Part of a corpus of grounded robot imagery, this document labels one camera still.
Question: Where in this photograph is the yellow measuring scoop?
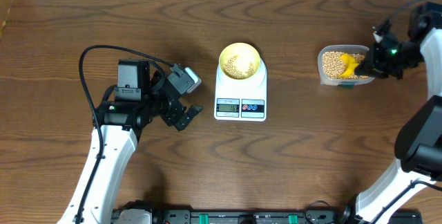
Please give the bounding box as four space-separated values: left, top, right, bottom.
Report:
339 53 359 78

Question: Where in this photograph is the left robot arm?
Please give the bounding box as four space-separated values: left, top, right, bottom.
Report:
59 59 202 223

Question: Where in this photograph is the clear plastic container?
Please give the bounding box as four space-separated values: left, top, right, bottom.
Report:
318 45 374 86

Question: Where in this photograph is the white digital kitchen scale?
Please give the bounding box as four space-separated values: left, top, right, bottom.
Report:
213 58 267 122

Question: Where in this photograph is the black cable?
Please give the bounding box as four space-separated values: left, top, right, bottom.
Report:
358 0 442 224
73 44 175 224

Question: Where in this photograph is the left black cable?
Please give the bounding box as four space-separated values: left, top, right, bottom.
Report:
73 44 175 224

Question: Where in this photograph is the right black cable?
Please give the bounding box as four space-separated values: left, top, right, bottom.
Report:
358 0 442 224

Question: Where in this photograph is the pile of soybeans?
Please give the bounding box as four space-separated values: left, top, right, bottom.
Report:
322 51 369 80

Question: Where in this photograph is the yellow plastic bowl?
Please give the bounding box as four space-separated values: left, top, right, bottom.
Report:
219 43 261 80

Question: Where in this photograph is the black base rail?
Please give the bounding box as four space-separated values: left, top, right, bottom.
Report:
112 200 424 224

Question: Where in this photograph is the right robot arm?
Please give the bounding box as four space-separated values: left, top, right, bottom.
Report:
340 0 441 223

